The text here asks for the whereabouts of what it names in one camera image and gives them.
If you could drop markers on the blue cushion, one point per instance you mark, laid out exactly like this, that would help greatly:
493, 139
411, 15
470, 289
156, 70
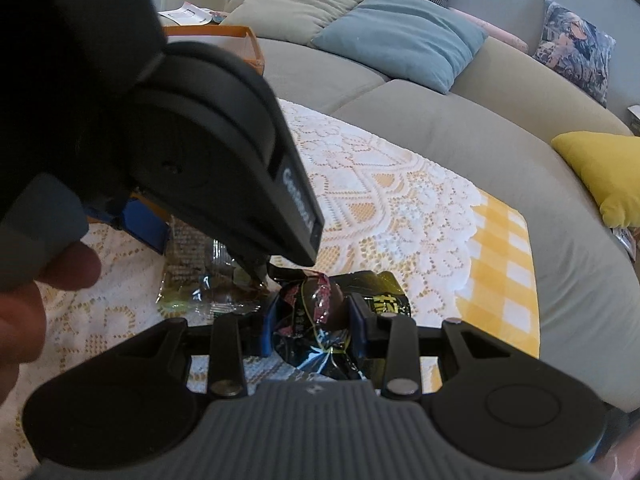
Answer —
414, 40

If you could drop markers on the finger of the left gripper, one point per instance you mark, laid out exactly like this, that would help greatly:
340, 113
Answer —
137, 220
257, 272

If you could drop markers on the pink blanket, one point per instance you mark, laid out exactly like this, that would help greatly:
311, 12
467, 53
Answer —
495, 31

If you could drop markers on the paper booklet on sofa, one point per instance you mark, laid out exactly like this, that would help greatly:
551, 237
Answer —
190, 15

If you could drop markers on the person left hand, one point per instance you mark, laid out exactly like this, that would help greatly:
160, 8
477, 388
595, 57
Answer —
23, 318

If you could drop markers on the orange cardboard box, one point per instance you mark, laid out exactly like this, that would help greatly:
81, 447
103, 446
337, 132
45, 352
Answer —
239, 40

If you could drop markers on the black chocolate snack bag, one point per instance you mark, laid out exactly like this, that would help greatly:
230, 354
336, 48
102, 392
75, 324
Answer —
312, 320

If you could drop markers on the yellow checkered lace tablecloth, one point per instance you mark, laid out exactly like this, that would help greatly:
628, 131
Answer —
455, 250

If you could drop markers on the beige cushion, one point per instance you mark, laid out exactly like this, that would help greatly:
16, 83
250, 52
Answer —
294, 21

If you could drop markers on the floral patterned cushion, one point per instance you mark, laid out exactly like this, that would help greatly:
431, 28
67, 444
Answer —
576, 50

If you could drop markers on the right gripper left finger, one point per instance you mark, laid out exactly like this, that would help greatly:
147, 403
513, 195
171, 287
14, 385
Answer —
236, 337

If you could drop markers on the brown candy bag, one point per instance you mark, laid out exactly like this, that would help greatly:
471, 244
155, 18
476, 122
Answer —
202, 281

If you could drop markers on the yellow cushion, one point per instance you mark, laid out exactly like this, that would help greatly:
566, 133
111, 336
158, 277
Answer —
608, 165

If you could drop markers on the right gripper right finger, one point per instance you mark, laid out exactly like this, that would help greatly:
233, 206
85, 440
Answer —
389, 343

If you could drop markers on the grey-green sofa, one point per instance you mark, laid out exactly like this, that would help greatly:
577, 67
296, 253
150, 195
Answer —
547, 274

